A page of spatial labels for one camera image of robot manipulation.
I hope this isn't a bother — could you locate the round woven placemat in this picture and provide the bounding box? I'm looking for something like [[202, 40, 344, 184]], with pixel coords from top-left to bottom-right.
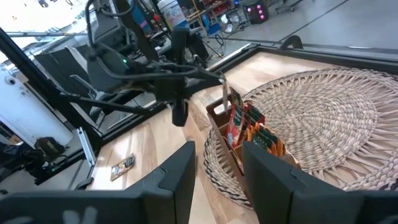
[[203, 67, 398, 209]]

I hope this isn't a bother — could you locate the black arched bracket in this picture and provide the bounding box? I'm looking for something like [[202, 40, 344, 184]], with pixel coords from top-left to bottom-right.
[[278, 34, 305, 50]]

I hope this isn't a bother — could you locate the white cabinet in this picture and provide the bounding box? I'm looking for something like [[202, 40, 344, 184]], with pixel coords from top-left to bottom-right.
[[0, 67, 74, 147]]

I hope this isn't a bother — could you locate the small desk fan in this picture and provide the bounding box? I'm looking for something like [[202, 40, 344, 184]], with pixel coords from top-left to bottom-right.
[[217, 12, 240, 34]]

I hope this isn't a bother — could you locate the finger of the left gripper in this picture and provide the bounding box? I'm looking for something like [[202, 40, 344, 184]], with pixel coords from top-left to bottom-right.
[[187, 70, 224, 86], [188, 81, 224, 100]]

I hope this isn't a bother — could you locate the red tea packet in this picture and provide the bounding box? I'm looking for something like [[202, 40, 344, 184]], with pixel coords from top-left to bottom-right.
[[244, 103, 266, 127], [226, 86, 249, 147]]

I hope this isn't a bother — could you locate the wooden tea box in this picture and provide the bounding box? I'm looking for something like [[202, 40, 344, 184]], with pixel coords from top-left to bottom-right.
[[205, 95, 302, 203]]

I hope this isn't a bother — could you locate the black box with pink lights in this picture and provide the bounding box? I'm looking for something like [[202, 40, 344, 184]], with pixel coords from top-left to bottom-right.
[[245, 0, 270, 25]]

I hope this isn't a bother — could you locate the white plastic bucket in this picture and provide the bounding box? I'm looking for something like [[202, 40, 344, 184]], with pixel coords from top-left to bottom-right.
[[157, 0, 190, 30]]

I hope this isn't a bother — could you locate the grey chair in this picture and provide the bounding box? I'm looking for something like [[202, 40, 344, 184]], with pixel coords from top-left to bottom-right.
[[33, 45, 97, 103]]

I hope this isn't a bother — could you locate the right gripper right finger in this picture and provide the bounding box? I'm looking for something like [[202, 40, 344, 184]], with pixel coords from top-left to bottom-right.
[[242, 142, 398, 224]]

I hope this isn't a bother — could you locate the orange tea packet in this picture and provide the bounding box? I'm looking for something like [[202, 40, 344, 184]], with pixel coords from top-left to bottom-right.
[[257, 123, 286, 157], [247, 132, 274, 155]]

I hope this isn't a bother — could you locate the black bag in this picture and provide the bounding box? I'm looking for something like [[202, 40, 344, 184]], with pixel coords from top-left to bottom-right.
[[34, 136, 66, 156]]

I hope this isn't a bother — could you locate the aluminium profile bracket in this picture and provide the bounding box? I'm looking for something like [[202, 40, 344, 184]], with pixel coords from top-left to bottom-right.
[[76, 127, 97, 167]]

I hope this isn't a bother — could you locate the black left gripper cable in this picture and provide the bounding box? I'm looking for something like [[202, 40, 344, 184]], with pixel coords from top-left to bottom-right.
[[84, 0, 200, 82]]

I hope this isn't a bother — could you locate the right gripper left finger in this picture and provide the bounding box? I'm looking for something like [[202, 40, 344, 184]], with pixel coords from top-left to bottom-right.
[[0, 141, 197, 224]]

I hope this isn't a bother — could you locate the beige tea packet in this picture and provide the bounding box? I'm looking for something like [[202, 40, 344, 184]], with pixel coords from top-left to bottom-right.
[[221, 78, 230, 113], [109, 153, 136, 182]]

